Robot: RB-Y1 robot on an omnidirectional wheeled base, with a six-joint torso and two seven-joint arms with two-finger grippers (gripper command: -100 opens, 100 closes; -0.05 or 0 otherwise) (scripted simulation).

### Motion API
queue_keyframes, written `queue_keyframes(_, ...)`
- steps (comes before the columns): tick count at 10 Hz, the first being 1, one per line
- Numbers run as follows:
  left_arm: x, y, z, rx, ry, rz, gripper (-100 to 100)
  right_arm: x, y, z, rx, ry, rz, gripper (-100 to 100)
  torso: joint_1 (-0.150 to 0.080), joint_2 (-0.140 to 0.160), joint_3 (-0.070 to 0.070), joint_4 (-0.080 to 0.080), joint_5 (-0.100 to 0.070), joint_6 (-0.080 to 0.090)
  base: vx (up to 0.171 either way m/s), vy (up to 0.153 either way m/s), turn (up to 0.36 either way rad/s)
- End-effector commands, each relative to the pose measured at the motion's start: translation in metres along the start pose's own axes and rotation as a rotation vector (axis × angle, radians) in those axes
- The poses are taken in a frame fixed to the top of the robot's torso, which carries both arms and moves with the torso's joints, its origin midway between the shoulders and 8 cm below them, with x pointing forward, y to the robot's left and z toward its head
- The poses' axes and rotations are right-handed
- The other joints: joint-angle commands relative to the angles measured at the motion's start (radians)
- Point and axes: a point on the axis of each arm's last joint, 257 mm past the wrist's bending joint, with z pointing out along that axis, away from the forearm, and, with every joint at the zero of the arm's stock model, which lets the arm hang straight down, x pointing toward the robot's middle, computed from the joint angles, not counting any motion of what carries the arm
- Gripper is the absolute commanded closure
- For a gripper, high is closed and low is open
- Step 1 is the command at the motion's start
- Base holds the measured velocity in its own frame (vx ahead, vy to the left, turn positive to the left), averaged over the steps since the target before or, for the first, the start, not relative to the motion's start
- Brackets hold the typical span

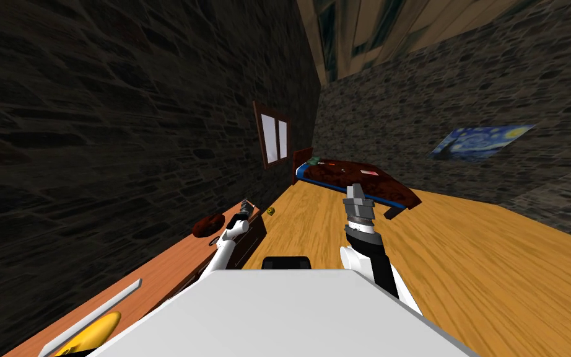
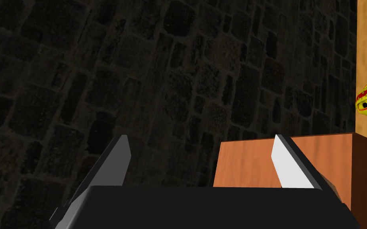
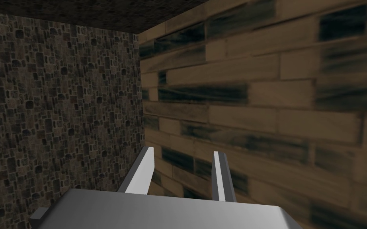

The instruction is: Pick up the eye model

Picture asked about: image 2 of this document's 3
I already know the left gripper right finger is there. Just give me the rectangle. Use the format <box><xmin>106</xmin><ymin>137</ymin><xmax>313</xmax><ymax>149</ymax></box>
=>
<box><xmin>271</xmin><ymin>134</ymin><xmax>325</xmax><ymax>191</ymax></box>

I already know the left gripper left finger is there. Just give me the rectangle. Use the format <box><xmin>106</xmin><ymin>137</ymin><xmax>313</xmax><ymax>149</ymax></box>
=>
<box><xmin>86</xmin><ymin>134</ymin><xmax>132</xmax><ymax>187</ymax></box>

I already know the brown wooden cabinet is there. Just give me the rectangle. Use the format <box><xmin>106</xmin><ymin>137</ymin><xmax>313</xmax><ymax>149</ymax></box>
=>
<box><xmin>213</xmin><ymin>132</ymin><xmax>367</xmax><ymax>229</ymax></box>

